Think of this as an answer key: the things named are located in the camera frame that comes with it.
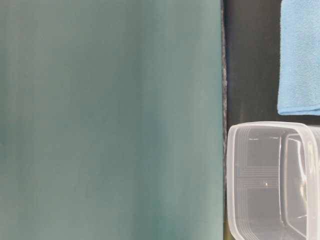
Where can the clear plastic container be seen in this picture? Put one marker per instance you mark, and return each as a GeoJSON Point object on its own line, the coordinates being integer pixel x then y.
{"type": "Point", "coordinates": [273, 181]}

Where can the blue towel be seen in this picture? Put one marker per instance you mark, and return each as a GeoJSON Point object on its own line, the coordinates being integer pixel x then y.
{"type": "Point", "coordinates": [299, 74]}

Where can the green backdrop curtain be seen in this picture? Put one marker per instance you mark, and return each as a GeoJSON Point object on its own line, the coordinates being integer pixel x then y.
{"type": "Point", "coordinates": [111, 120]}

